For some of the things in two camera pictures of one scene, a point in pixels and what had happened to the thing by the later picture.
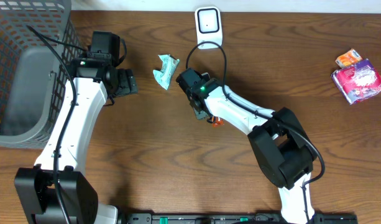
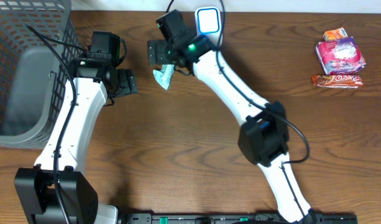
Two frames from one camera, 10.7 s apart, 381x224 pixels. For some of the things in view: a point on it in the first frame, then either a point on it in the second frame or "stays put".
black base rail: [234, 218] stays put
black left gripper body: [128, 82] stays put
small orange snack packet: [348, 59] to [335, 34]
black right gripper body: [201, 114] to [164, 51]
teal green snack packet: [169, 64] stays put
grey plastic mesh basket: [28, 79] stays put
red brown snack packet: [216, 121] to [337, 81]
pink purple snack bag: [360, 81] to [339, 56]
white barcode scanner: [208, 27] stays put
